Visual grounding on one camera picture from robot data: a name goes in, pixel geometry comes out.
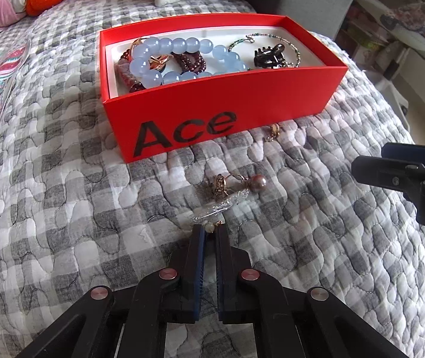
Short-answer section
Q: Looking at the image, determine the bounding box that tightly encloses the purple crystal bracelet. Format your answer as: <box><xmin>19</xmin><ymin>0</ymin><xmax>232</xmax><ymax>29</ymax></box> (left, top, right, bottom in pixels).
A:
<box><xmin>114</xmin><ymin>61</ymin><xmax>140</xmax><ymax>87</ymax></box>

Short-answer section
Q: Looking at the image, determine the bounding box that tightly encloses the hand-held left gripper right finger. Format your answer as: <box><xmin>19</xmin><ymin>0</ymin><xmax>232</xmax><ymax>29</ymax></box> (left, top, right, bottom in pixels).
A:
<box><xmin>214</xmin><ymin>226</ymin><xmax>411</xmax><ymax>358</ymax></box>

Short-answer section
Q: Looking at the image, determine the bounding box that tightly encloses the dark red bead bracelet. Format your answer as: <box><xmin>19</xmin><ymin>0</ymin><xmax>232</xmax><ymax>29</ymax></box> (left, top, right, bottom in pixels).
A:
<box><xmin>117</xmin><ymin>50</ymin><xmax>205</xmax><ymax>92</ymax></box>

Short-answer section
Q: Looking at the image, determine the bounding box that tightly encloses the dark brown hair claw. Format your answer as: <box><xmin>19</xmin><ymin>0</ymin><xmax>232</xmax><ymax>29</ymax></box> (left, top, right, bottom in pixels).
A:
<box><xmin>252</xmin><ymin>44</ymin><xmax>286</xmax><ymax>70</ymax></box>

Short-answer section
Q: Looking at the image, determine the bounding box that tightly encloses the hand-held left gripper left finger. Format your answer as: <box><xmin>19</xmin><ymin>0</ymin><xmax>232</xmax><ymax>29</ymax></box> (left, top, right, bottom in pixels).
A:
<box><xmin>16</xmin><ymin>224</ymin><xmax>206</xmax><ymax>358</ymax></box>

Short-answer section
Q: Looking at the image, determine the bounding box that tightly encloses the thin chain necklace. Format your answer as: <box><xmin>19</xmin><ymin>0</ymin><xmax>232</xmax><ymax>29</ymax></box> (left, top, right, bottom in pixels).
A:
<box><xmin>229</xmin><ymin>33</ymin><xmax>303</xmax><ymax>69</ymax></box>

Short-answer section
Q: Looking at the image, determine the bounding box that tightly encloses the pink pearl earring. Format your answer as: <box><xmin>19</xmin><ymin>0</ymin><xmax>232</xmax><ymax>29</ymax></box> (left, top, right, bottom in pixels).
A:
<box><xmin>244</xmin><ymin>174</ymin><xmax>268</xmax><ymax>195</ymax></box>

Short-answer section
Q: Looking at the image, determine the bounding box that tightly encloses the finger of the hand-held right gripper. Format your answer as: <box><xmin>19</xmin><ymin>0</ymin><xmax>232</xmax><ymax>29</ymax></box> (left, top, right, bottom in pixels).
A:
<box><xmin>380</xmin><ymin>143</ymin><xmax>425</xmax><ymax>169</ymax></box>
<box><xmin>350</xmin><ymin>156</ymin><xmax>425</xmax><ymax>232</ymax></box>

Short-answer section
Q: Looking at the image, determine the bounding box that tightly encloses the white shelf unit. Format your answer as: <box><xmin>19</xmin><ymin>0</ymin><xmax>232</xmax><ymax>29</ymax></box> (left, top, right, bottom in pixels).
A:
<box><xmin>375</xmin><ymin>39</ymin><xmax>425</xmax><ymax>144</ymax></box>

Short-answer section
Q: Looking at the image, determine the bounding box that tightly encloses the small clear plastic bag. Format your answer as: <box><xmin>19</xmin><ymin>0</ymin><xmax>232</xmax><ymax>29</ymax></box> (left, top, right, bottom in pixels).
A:
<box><xmin>192</xmin><ymin>189</ymin><xmax>251</xmax><ymax>225</ymax></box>

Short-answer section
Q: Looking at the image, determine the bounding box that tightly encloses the red cardboard box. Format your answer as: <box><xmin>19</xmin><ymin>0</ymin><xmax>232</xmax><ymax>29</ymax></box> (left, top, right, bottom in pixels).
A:
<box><xmin>98</xmin><ymin>13</ymin><xmax>349</xmax><ymax>164</ymax></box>

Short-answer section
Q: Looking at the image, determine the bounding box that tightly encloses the small gold earring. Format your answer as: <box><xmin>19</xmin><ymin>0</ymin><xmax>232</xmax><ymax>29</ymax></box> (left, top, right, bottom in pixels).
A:
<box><xmin>264</xmin><ymin>122</ymin><xmax>285</xmax><ymax>143</ymax></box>

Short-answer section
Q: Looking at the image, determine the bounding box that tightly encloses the gold flower ring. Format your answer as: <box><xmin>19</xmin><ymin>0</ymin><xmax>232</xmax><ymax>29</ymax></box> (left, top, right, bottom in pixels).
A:
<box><xmin>129</xmin><ymin>38</ymin><xmax>171</xmax><ymax>71</ymax></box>

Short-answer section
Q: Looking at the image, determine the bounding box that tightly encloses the blue bead bracelet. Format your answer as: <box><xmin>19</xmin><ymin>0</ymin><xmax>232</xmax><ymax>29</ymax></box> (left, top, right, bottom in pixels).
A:
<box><xmin>129</xmin><ymin>36</ymin><xmax>249</xmax><ymax>89</ymax></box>

